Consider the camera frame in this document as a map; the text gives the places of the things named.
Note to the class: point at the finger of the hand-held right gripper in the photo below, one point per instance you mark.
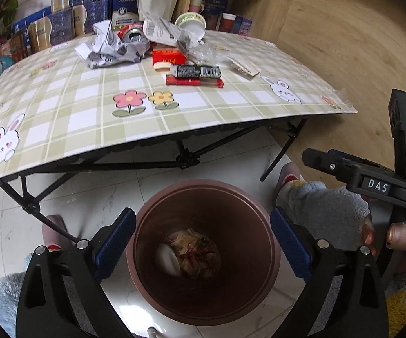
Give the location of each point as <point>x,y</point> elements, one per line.
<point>365,164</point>
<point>324,163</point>

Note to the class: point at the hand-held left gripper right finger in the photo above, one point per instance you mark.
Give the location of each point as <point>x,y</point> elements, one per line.
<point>291,243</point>

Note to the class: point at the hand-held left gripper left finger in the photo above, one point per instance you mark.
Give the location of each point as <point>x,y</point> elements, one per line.
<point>116,239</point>

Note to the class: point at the brown plastic trash bin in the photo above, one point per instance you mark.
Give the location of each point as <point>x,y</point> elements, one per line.
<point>146,225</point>

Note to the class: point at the clear plastic wrapper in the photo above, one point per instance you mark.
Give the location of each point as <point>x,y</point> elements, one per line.
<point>206,54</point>

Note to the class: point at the white paper bowl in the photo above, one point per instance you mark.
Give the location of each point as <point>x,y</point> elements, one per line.
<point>190,24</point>

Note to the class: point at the person's right pink slipper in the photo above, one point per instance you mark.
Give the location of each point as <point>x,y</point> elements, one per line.
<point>289,174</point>

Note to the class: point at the person's pink slipper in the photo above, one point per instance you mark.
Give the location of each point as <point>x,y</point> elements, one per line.
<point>289,174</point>
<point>53,227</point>

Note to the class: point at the person's right leg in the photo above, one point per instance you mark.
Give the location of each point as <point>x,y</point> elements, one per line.
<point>322,211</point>

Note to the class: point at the person's leg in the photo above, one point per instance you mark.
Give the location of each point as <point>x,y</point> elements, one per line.
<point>6,295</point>
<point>322,211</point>

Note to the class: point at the white round object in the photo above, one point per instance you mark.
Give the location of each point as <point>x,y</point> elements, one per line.
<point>167,258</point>

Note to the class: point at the person's left pink slipper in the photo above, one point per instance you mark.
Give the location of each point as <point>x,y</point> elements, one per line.
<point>53,227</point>

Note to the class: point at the orange peel scraps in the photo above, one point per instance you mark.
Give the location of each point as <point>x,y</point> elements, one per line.
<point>197,253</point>

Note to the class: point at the person's left leg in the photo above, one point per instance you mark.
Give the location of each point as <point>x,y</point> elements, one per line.
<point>6,295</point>

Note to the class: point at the paper toothpick packet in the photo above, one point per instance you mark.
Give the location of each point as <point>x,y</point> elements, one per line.
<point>245,66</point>

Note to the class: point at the folding table with checkered cloth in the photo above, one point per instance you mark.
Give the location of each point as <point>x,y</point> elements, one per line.
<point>83,112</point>

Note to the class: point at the long red packet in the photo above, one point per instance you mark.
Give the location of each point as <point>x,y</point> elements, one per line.
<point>192,81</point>

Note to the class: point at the black printed tube packet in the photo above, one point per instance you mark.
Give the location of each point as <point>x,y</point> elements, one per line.
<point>196,71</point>

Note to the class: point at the small purple blue box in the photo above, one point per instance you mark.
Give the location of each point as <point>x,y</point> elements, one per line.
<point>243,25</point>

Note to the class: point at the red cup white lid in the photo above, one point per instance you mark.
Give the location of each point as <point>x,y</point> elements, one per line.
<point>228,23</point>

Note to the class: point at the wooden shelf unit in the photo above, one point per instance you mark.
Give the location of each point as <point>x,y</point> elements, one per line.
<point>259,3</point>

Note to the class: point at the small white plastic piece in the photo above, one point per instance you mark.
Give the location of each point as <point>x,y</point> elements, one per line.
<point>160,67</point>

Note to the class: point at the red gold printed box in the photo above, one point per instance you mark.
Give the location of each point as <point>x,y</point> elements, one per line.
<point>169,57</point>

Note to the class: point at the crumpled newspaper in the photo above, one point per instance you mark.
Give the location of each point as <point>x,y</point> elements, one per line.
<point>101,51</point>

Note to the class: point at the dark blue shelf box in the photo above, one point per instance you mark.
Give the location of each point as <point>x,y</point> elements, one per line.
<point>215,7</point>

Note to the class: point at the crushed red can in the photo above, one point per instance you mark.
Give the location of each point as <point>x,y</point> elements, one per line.
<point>132,34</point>

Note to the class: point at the clear plastic bag with label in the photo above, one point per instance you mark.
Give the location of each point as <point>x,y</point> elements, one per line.
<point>160,30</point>

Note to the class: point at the blue white emblem box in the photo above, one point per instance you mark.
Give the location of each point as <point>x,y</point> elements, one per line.
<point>125,8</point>

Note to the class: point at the flat blue box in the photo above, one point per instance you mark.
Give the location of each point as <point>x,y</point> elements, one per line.
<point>30,19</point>

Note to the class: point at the black folding table frame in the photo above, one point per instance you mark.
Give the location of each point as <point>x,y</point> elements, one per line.
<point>185,160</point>

